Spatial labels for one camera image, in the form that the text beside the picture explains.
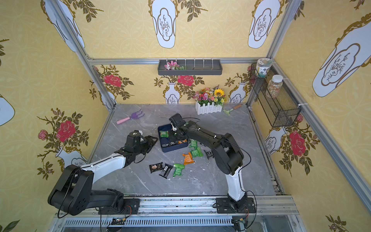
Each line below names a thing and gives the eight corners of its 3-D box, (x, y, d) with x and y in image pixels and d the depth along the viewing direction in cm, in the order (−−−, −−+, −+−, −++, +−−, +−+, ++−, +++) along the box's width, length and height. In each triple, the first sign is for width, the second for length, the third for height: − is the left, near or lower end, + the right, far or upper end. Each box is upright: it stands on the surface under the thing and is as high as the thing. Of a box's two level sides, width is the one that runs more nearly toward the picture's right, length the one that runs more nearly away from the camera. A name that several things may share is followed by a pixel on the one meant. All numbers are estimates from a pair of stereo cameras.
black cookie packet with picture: (150, 173, 87) (149, 172, 86) (149, 166, 90) (149, 165, 88) (163, 169, 89) (163, 168, 87) (162, 163, 91) (162, 161, 90)
